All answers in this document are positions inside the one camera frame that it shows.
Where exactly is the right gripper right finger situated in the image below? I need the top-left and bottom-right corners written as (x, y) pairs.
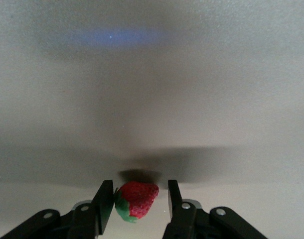
top-left (161, 179), bottom-right (269, 239)

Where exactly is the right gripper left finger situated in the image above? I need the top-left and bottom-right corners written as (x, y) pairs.
top-left (0, 180), bottom-right (115, 239)

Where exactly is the red toy strawberry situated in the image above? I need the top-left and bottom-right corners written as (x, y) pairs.
top-left (114, 181), bottom-right (159, 224)

